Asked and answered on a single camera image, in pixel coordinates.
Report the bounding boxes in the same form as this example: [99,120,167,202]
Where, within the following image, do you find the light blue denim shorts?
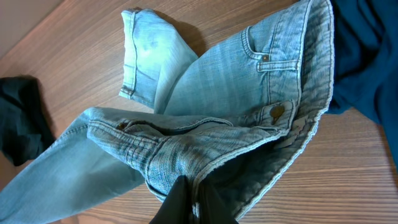
[1,0,335,223]

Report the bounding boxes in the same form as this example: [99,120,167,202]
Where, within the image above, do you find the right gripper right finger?
[198,180,238,224]

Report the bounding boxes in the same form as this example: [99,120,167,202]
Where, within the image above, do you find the black crumpled garment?
[1,76,55,166]

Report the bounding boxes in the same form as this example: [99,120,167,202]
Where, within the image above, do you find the dark blue t-shirt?
[328,0,397,161]

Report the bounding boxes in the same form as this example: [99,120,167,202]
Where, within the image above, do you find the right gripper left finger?
[149,175,190,224]

